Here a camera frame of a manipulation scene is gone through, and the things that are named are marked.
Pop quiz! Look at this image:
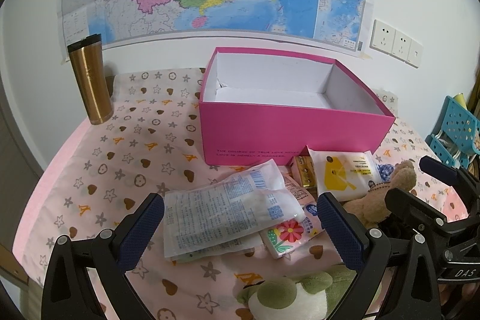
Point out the beige bunny plush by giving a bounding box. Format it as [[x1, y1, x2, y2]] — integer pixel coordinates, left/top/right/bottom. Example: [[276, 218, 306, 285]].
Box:
[[343, 160, 416, 229]]

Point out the blue gingham scrunchie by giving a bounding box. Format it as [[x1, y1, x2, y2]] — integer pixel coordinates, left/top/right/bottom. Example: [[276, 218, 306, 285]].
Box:
[[377, 164, 395, 182]]

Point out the white yellow tissue pack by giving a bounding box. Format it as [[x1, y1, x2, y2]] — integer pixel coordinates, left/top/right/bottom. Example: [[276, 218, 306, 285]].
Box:
[[307, 148, 383, 202]]

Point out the green frog plush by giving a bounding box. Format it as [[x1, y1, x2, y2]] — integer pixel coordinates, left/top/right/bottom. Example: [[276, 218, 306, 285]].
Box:
[[237, 264, 356, 319]]

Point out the pink floral tissue pack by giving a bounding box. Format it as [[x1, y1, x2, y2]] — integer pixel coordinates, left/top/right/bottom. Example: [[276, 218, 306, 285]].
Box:
[[260, 203, 324, 259]]

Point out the pink wipes pack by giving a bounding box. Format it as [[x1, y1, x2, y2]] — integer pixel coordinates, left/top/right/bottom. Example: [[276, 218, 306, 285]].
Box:
[[283, 175, 316, 206]]

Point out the yellow pocket tissue pack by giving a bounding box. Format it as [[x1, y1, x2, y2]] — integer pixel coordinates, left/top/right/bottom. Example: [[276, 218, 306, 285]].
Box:
[[289, 156, 317, 189]]

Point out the blue perforated plastic rack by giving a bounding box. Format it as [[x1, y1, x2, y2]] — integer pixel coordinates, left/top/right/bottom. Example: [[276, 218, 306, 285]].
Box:
[[426, 96, 479, 169]]

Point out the pink patterned tablecloth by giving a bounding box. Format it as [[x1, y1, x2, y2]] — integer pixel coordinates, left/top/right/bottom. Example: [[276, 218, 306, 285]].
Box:
[[12, 67, 470, 320]]

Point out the pink cardboard box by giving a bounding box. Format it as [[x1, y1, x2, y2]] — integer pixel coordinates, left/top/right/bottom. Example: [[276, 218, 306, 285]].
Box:
[[199, 47, 395, 166]]

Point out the gold travel tumbler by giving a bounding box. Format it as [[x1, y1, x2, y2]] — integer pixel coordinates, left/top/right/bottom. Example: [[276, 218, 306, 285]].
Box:
[[67, 34, 113, 125]]

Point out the white wall socket panel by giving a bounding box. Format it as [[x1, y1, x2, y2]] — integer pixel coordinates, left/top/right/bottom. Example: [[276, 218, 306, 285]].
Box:
[[369, 19, 424, 68]]

